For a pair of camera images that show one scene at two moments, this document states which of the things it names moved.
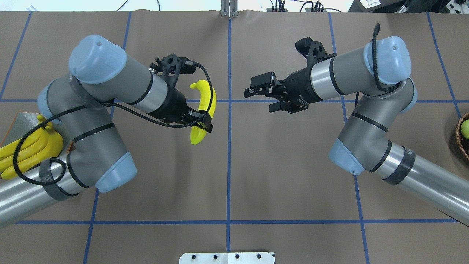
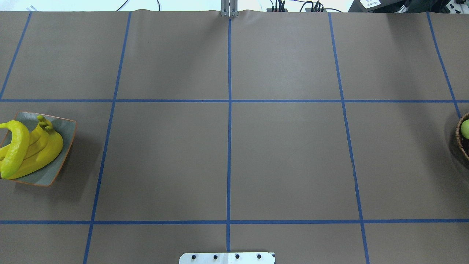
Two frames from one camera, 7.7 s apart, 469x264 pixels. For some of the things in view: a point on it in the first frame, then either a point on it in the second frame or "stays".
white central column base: (227, 258) stays
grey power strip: (307, 10) stays
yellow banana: (196, 134) to (17, 153)
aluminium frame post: (229, 8) stays
